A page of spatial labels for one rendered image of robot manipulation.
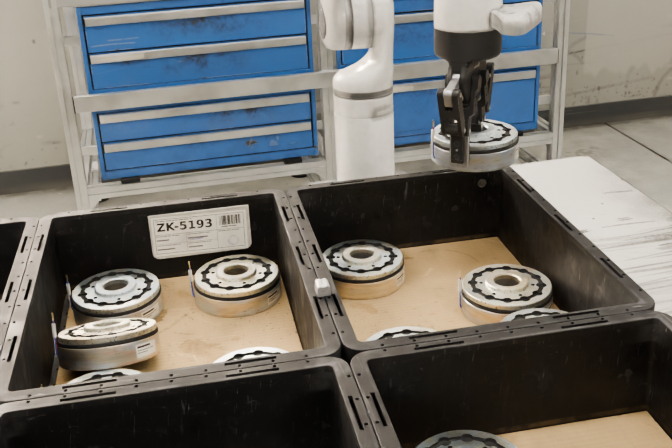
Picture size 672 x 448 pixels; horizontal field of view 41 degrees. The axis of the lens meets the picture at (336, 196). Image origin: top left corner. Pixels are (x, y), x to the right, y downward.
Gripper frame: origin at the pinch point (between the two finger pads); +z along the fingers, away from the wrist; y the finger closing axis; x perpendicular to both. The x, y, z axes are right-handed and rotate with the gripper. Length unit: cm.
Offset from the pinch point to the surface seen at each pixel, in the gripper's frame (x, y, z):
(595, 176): 3, -72, 30
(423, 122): -75, -181, 61
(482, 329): 10.7, 27.1, 7.2
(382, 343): 3.3, 32.6, 7.2
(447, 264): -3.0, -2.3, 17.2
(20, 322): -30, 42, 7
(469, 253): -1.4, -6.2, 17.2
